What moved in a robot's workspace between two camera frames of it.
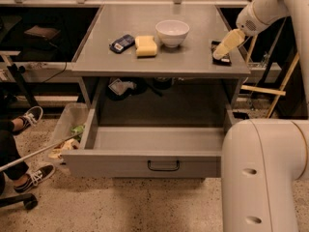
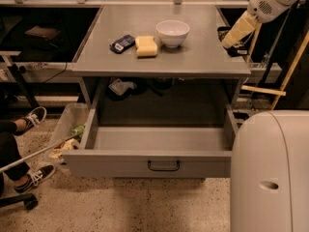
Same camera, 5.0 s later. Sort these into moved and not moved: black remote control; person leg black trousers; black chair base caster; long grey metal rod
Moved: black remote control
Not moved: person leg black trousers; long grey metal rod; black chair base caster
